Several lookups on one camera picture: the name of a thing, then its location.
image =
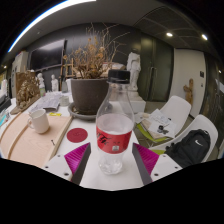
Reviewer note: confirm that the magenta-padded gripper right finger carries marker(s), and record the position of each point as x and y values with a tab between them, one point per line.
148	159

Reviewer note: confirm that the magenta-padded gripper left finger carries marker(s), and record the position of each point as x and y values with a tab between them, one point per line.
75	158

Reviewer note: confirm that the clear drink bottle red label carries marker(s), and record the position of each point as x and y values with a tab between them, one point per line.
114	140

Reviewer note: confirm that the stack of papers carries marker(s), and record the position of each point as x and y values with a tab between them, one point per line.
160	123

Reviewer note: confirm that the black backpack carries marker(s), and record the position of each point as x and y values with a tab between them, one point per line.
190	146

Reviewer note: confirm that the light wooden drawing board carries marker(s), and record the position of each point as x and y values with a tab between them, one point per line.
30	143

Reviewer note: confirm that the yellow packet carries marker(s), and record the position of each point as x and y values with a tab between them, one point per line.
55	114

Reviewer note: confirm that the white ceramic mug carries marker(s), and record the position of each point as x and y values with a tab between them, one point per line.
39	121

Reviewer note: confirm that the small white round cup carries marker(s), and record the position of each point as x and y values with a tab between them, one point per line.
64	101

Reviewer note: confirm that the white plastic chair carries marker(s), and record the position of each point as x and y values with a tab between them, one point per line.
176	108
200	123

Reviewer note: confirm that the open printed magazine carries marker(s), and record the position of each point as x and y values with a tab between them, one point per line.
48	101

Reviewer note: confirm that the dried plant in grey pot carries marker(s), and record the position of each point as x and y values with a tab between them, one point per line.
88	95

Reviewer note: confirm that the wooden jointed figure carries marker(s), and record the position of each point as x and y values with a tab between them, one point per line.
188	91

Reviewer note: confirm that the wooden easel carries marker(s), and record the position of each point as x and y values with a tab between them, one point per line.
67	70

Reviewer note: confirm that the tall white plaster statue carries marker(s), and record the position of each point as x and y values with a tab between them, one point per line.
134	71

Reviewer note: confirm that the white cabinet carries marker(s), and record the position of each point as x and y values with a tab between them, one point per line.
20	66

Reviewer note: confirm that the long ceiling light strip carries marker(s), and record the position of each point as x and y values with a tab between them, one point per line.
40	18

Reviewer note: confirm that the large black wall screen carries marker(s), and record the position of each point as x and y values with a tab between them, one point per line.
46	55

